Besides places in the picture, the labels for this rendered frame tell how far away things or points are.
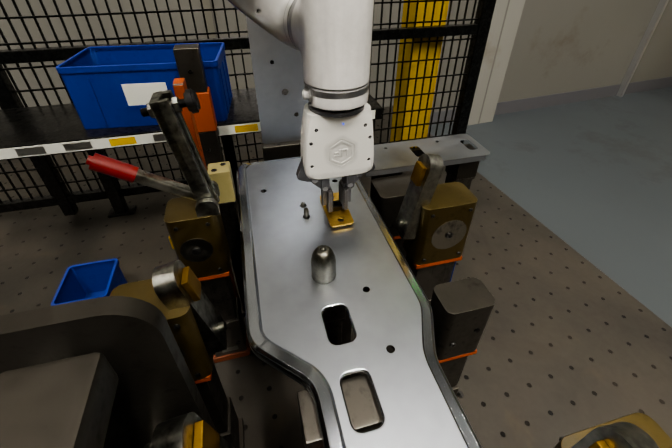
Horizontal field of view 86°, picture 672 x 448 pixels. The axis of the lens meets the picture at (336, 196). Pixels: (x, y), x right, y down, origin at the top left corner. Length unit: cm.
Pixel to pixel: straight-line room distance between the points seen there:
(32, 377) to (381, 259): 39
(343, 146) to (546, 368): 59
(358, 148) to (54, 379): 39
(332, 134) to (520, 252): 70
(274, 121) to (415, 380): 56
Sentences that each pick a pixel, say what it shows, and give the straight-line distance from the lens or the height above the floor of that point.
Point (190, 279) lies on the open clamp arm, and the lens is 39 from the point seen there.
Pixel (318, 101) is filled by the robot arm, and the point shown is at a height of 120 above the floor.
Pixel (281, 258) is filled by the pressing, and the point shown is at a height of 100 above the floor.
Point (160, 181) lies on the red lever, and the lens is 53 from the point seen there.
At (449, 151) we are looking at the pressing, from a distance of 80.
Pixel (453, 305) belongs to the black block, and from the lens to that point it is 50.
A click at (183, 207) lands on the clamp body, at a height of 105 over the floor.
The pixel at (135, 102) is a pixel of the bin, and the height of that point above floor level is 108.
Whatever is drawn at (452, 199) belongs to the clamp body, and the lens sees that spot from 57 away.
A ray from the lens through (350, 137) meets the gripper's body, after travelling 49.
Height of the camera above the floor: 137
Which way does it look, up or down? 36 degrees down
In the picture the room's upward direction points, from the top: straight up
